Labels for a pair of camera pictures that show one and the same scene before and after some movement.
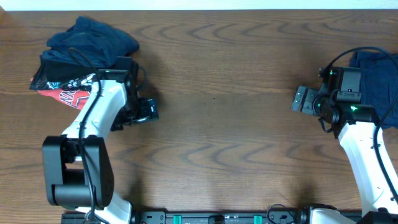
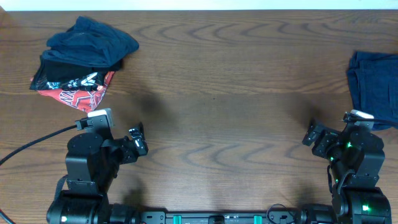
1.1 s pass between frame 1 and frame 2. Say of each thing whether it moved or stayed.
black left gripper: moved
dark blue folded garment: stayed
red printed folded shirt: stayed
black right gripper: moved
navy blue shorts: stayed
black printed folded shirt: stayed
